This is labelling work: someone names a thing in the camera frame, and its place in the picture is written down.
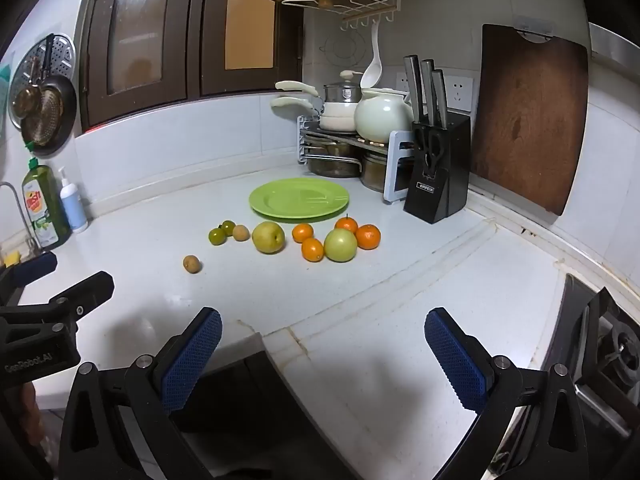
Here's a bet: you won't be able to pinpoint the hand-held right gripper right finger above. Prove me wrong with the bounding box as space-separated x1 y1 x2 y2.
424 306 596 480

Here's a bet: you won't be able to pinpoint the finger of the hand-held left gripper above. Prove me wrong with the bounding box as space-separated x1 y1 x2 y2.
15 271 115 332
0 251 58 307

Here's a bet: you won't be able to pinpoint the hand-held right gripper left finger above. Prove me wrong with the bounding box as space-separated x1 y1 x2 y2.
59 306 223 480

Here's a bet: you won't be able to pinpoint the yellow-green apple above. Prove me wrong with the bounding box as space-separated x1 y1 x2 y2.
251 221 286 255

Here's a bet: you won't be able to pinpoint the green apple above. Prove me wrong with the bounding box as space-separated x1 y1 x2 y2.
324 228 358 263

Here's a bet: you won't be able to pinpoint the green plate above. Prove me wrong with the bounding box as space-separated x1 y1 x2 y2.
249 178 350 223

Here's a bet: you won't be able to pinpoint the person's left forearm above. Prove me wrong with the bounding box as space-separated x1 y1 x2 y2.
0 382 38 441

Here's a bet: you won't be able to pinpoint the green dish soap bottle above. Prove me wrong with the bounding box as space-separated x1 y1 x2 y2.
21 157 71 250

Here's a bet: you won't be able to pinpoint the steel faucet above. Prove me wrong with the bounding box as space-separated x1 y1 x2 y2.
0 181 38 256

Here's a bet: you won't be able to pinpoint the white blue pump bottle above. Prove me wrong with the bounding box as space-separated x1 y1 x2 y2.
56 166 89 234

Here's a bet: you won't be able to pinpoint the black gas stove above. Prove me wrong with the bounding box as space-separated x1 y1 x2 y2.
545 272 640 441

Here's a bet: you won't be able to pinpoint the brass mesh strainer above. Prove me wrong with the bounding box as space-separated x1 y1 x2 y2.
11 57 65 146

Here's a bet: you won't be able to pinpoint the black frying pan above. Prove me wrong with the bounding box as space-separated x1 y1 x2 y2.
20 35 78 157

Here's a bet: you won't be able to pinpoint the black knife block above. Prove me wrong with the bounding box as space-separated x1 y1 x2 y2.
403 112 472 225

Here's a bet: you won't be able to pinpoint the pot shelf rack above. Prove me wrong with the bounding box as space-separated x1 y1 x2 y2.
297 115 416 205

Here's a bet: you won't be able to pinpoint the black kitchen scissors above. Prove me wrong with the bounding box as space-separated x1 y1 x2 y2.
414 127 451 178

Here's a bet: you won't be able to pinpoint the perforated steel steamer plate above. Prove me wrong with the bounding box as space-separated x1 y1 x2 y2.
7 33 77 133

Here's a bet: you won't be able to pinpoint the dark brown cabinet door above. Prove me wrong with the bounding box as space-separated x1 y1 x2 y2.
192 0 306 98
80 0 198 131

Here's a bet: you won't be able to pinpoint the white ceramic pot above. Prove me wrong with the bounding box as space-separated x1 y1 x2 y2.
354 88 416 144

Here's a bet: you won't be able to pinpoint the wooden cutting board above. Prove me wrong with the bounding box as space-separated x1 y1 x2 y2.
470 23 590 217

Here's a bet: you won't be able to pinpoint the steel pot with lid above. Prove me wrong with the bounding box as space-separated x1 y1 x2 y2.
322 71 363 106

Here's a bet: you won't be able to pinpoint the white ladle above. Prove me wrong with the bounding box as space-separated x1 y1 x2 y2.
360 25 385 89

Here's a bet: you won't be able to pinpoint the steel handled knife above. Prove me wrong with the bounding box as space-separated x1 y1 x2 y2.
420 59 437 126
430 70 449 123
404 55 426 123

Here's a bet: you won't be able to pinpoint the wire trivet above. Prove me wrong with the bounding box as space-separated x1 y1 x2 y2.
320 30 371 68

